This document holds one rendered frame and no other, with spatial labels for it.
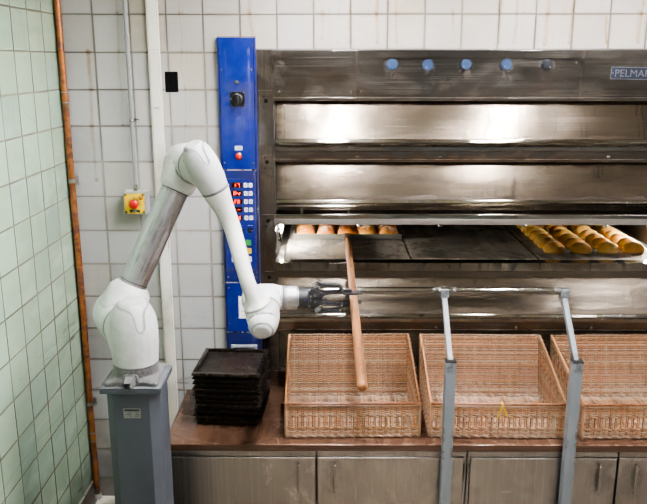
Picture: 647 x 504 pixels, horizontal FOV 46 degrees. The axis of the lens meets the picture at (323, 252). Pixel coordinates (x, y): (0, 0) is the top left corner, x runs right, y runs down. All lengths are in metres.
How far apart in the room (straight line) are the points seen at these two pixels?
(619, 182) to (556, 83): 0.52
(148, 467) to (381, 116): 1.70
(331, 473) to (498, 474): 0.67
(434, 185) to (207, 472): 1.53
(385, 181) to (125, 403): 1.46
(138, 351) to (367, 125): 1.39
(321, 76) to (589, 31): 1.13
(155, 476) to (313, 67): 1.75
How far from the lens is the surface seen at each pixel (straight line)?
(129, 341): 2.61
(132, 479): 2.82
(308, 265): 3.41
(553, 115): 3.45
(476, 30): 3.35
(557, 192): 3.47
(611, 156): 3.54
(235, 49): 3.28
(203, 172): 2.63
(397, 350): 3.50
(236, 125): 3.29
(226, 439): 3.18
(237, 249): 2.70
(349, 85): 3.31
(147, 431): 2.72
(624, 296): 3.71
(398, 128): 3.31
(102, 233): 3.52
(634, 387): 3.77
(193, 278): 3.48
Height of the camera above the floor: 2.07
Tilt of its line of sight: 14 degrees down
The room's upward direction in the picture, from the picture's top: straight up
